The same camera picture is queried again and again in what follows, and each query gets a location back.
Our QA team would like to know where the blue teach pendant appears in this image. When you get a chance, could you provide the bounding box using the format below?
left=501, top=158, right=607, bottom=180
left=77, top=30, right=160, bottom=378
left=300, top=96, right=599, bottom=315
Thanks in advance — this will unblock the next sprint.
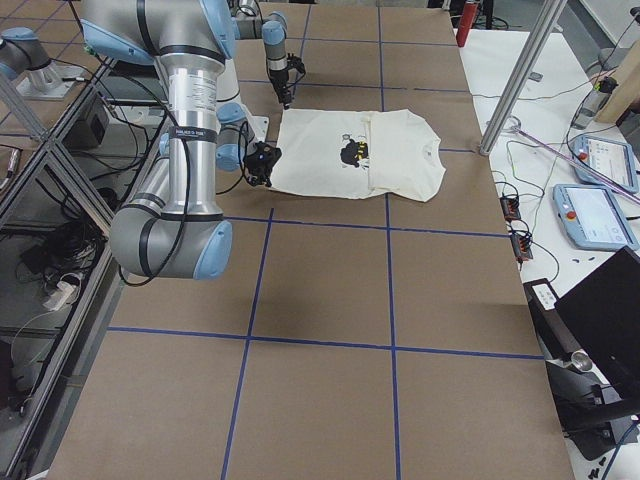
left=553, top=184, right=639, bottom=251
left=571, top=134, right=639, bottom=194

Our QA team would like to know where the blue teach pendant far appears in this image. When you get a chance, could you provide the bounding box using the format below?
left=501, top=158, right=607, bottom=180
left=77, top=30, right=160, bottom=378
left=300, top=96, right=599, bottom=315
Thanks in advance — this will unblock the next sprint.
left=571, top=134, right=639, bottom=194

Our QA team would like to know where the aluminium frame post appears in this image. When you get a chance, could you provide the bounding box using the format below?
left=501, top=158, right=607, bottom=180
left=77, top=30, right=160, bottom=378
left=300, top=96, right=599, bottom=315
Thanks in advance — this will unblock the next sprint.
left=479, top=0, right=567, bottom=156

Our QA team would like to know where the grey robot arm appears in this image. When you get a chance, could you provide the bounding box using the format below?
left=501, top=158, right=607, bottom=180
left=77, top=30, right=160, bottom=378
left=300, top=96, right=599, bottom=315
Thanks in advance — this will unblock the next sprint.
left=228, top=1, right=306, bottom=110
left=81, top=1, right=291, bottom=281

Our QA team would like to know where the red fire extinguisher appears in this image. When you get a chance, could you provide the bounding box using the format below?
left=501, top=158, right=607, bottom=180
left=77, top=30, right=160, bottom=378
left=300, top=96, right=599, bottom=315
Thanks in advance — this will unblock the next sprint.
left=456, top=0, right=478, bottom=48

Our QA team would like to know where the orange black USB hub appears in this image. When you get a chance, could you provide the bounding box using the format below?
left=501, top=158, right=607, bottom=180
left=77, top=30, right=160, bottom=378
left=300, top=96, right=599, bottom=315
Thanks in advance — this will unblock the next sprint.
left=499, top=195, right=521, bottom=222

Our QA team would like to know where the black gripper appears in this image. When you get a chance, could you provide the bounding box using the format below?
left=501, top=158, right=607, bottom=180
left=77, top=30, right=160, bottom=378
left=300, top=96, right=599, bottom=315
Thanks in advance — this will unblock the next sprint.
left=244, top=141, right=281, bottom=188
left=269, top=53, right=305, bottom=110

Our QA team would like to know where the cream long-sleeve cat shirt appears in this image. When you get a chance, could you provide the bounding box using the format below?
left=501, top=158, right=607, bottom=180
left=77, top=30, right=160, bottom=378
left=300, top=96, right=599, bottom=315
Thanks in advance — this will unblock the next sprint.
left=271, top=109, right=446, bottom=202

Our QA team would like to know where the white power strip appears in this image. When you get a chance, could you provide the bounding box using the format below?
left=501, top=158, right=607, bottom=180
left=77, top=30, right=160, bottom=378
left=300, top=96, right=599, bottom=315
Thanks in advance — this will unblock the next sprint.
left=43, top=280, right=79, bottom=311

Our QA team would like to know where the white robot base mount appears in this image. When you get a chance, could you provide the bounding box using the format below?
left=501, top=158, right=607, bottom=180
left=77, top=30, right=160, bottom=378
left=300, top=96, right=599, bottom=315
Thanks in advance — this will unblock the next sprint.
left=216, top=59, right=269, bottom=141

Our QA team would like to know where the black laptop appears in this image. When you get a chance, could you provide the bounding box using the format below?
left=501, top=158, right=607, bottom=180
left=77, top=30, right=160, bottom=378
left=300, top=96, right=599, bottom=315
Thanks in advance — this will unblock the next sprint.
left=555, top=247, right=639, bottom=398

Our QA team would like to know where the black monitor stand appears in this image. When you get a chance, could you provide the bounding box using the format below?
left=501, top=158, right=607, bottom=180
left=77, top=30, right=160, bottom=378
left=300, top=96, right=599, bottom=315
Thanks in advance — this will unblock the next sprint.
left=523, top=279, right=639, bottom=460

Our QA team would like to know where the blue teach pendant near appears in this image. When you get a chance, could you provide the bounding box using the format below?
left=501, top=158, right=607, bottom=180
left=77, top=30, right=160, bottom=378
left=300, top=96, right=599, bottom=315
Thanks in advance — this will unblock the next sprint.
left=553, top=184, right=639, bottom=251

